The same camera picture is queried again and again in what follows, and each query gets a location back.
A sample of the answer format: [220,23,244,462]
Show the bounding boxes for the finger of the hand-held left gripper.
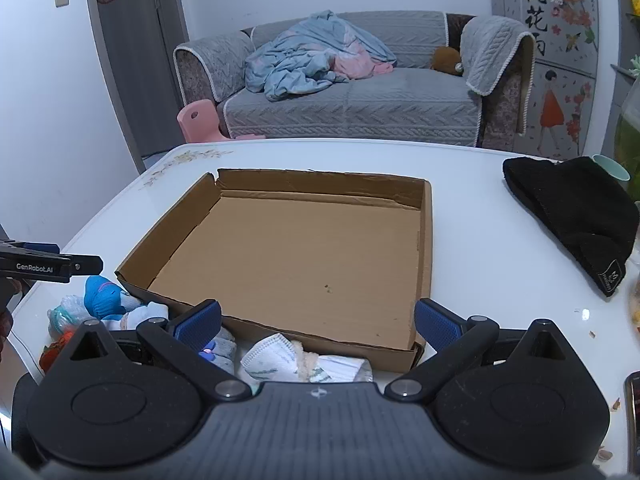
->
[70,256,104,275]
[0,242,60,255]

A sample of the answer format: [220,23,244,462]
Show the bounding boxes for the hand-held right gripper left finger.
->
[67,299,253,404]

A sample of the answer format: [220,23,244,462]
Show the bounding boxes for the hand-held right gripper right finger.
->
[384,298,573,404]

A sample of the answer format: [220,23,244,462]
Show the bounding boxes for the blue sock bundle pink band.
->
[84,276,143,320]

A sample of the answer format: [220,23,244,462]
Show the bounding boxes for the grey sock bundle purple marks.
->
[200,327,239,376]

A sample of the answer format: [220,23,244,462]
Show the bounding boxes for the white plastic bundle green tie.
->
[47,295,101,337]

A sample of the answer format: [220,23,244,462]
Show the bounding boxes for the light blue sock bundle beige tie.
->
[107,302,170,332]

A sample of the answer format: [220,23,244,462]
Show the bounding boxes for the white patterned sock bundle beige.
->
[241,332,321,384]

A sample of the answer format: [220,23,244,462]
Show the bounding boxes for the orange foil bundle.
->
[39,332,77,374]

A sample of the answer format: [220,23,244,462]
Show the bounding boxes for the white sock bundle green band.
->
[315,355,374,384]

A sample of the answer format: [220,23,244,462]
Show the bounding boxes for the shallow cardboard box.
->
[115,167,434,374]

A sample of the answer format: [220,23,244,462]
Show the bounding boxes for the black knit hat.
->
[502,156,637,298]

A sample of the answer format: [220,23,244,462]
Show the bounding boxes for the pink plastic stool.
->
[176,99,266,144]

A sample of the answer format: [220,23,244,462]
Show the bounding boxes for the grey door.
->
[82,0,190,171]

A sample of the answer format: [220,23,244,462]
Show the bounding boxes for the grey sofa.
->
[172,10,536,150]

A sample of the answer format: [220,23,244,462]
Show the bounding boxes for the green cup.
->
[592,154,632,182]

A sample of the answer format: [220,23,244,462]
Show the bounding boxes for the flower-decorated refrigerator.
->
[487,0,601,161]

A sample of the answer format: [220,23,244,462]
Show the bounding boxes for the brown plush toy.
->
[431,46,465,77]

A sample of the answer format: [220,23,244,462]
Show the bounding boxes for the glass fish tank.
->
[613,90,640,177]

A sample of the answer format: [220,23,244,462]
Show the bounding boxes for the blue and pink blanket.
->
[244,9,398,103]

